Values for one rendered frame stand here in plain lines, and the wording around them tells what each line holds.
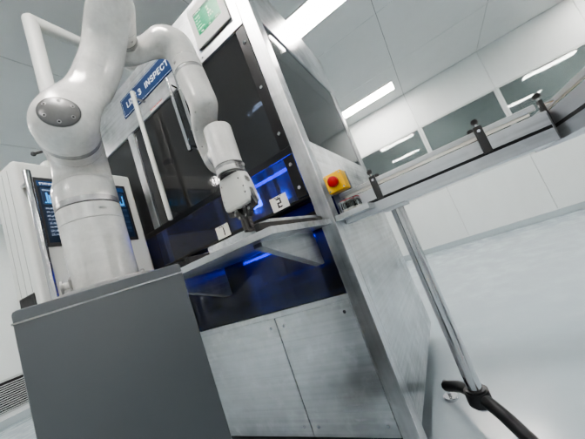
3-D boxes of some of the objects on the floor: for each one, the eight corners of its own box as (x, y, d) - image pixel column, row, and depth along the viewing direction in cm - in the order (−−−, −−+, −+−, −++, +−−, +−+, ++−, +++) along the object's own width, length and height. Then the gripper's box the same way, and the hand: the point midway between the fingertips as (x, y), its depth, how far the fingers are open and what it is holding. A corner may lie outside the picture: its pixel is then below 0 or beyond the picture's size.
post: (414, 450, 96) (231, -23, 125) (432, 451, 93) (240, -33, 122) (413, 466, 90) (221, -33, 119) (432, 467, 87) (230, -44, 116)
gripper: (205, 182, 80) (223, 240, 77) (240, 158, 73) (262, 222, 70) (223, 185, 86) (240, 238, 83) (258, 163, 79) (278, 221, 76)
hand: (248, 225), depth 77 cm, fingers closed, pressing on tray
